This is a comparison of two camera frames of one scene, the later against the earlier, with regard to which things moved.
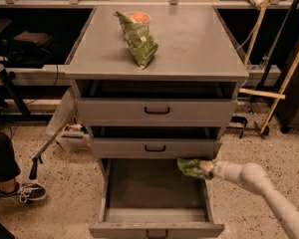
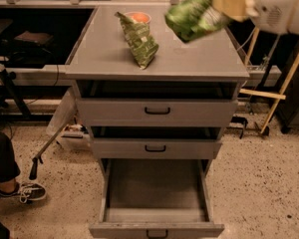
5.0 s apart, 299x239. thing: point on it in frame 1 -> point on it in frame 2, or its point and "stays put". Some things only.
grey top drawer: (155, 103) stays put
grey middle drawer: (154, 141) stays put
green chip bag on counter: (139, 40) stays put
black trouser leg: (3, 163) stays put
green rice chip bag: (191, 167) -> (196, 15)
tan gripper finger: (207, 165) -> (237, 5)
